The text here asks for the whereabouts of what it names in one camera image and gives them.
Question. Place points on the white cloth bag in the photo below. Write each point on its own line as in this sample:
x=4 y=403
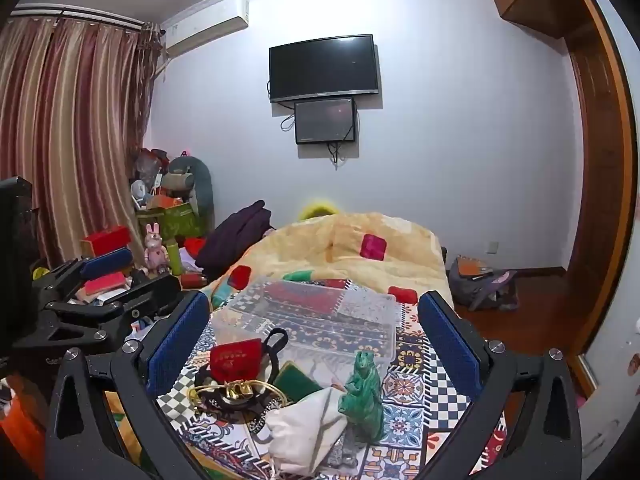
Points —
x=305 y=430

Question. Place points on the clear plastic storage box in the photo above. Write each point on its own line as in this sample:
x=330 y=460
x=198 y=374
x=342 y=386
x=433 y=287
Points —
x=310 y=320

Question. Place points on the dark green pouch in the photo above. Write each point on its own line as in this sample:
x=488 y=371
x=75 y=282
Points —
x=295 y=382

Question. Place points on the striped red curtain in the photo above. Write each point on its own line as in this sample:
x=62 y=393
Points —
x=75 y=120

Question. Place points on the grey plush toy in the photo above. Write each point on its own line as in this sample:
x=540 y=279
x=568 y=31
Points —
x=192 y=185

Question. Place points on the pink bunny toy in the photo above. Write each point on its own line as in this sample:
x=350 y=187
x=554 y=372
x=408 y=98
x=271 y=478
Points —
x=154 y=252

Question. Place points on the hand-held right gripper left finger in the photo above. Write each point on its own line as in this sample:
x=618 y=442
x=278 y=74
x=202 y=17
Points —
x=176 y=342

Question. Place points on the green storage box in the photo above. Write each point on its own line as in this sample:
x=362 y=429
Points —
x=172 y=222

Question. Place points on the yellow round object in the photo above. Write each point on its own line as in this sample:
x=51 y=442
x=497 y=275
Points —
x=320 y=209

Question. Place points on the green plush dinosaur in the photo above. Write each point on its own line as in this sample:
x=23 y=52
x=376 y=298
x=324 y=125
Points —
x=362 y=400

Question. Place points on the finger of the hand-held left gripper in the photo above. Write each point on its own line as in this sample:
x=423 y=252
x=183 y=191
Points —
x=105 y=262
x=150 y=291

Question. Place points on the grey backpack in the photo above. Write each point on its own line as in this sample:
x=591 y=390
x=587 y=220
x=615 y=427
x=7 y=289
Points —
x=482 y=282

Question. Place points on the red box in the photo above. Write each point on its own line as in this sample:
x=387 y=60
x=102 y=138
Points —
x=106 y=241

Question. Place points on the white curtain rail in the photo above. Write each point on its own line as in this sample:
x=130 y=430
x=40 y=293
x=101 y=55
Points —
x=80 y=14

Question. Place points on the dark purple clothing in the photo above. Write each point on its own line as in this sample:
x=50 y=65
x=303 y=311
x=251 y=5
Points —
x=235 y=240

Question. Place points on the magenta square cushion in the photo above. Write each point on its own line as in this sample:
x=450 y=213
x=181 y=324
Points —
x=373 y=247

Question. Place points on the yellow fleece blanket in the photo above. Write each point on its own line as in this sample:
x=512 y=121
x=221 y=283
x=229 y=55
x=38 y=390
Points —
x=310 y=245

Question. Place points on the small black wall monitor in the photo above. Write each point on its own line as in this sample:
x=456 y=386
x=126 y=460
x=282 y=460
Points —
x=325 y=121

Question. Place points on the large black wall television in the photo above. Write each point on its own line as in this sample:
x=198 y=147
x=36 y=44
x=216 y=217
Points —
x=322 y=67

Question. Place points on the white door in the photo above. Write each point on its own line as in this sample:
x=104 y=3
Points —
x=615 y=360

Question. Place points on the green soft cloth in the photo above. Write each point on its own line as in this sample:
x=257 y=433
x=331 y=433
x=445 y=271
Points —
x=299 y=275

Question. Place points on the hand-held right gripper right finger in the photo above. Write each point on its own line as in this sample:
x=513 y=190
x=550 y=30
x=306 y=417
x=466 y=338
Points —
x=450 y=345

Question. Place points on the pink flat box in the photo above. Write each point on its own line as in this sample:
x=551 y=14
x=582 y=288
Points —
x=105 y=284

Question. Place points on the red fabric pouch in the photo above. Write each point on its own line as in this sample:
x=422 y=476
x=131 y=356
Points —
x=235 y=360

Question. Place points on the small red cushion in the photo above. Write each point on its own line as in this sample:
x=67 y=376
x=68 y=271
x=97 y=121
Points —
x=241 y=276
x=402 y=295

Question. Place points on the green bottle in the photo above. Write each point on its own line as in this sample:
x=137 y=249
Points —
x=175 y=259

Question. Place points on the white wall socket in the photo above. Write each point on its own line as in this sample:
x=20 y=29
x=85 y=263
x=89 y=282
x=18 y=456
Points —
x=492 y=247

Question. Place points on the colourful patterned blanket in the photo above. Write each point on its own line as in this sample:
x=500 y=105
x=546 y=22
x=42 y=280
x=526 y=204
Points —
x=415 y=410

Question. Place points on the white air conditioner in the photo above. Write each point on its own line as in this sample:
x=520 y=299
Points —
x=205 y=27

